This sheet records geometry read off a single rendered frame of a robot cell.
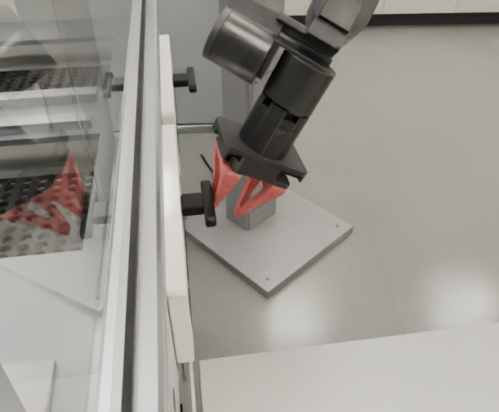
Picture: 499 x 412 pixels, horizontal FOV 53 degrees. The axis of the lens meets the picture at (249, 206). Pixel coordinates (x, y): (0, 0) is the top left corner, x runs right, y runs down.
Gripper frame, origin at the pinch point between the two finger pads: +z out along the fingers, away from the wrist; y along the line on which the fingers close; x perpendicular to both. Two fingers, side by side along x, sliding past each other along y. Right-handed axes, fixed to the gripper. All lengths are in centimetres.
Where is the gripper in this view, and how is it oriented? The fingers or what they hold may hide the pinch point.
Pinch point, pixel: (225, 206)
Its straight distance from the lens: 59.7
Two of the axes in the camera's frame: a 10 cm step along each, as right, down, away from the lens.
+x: 2.0, 6.1, -7.6
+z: -4.6, 7.5, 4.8
